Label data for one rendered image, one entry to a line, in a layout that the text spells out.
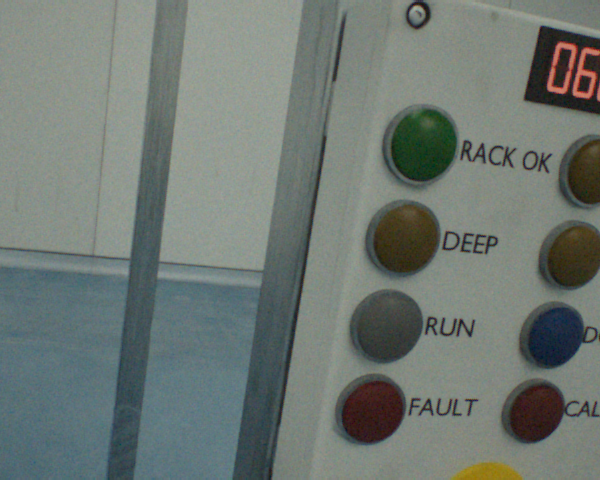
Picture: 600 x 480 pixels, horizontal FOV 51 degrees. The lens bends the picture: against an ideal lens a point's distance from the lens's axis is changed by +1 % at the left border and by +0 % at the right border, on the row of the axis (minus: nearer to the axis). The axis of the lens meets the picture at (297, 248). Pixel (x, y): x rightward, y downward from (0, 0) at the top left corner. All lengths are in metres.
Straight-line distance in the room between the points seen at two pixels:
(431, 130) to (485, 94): 0.03
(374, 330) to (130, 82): 3.62
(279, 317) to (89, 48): 3.56
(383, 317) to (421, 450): 0.07
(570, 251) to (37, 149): 3.69
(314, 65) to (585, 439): 0.22
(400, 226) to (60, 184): 3.68
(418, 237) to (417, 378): 0.06
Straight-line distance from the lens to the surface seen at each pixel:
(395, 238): 0.24
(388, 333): 0.25
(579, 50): 0.28
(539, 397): 0.30
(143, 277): 1.44
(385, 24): 0.25
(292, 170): 0.32
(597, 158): 0.28
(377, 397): 0.26
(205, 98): 3.84
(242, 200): 3.92
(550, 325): 0.29
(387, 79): 0.24
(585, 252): 0.29
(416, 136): 0.24
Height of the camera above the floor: 1.06
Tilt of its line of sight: 11 degrees down
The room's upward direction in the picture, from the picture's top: 9 degrees clockwise
